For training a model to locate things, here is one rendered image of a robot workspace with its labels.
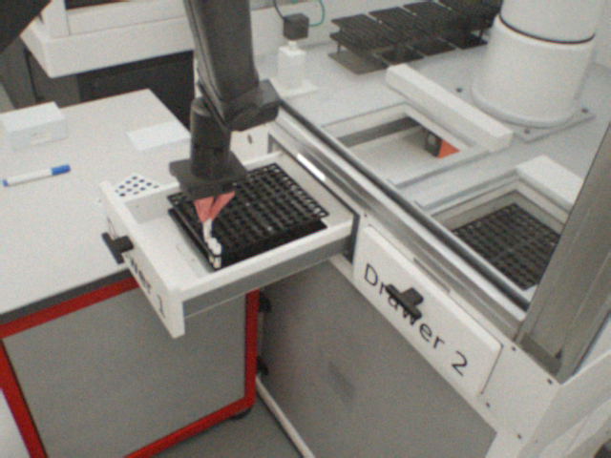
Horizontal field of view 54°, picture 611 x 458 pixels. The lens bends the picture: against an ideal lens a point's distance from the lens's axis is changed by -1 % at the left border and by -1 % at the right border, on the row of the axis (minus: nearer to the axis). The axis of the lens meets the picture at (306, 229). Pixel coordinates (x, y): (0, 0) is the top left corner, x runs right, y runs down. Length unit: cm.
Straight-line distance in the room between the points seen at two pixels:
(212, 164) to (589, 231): 49
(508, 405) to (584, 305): 23
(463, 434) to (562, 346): 32
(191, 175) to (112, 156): 59
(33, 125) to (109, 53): 34
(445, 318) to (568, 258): 23
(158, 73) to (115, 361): 86
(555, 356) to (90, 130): 116
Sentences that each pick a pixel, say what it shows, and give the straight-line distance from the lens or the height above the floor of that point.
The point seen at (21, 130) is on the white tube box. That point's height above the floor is 81.
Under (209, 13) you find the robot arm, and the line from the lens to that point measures 56.
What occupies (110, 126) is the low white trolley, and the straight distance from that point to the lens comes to 157.
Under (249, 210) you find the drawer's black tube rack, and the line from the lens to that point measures 105.
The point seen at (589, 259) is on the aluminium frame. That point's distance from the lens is 73.
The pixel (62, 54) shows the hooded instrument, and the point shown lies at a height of 86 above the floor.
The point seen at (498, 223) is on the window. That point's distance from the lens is 81.
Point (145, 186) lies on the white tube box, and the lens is 128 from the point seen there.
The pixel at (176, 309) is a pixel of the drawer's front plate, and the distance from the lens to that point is 91.
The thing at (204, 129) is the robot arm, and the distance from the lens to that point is 83.
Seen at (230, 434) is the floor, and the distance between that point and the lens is 181.
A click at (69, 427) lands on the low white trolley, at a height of 35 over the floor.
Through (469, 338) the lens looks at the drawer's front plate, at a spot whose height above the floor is 91.
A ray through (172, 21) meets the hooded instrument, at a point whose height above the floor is 90.
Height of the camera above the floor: 155
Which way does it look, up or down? 40 degrees down
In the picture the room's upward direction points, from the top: 5 degrees clockwise
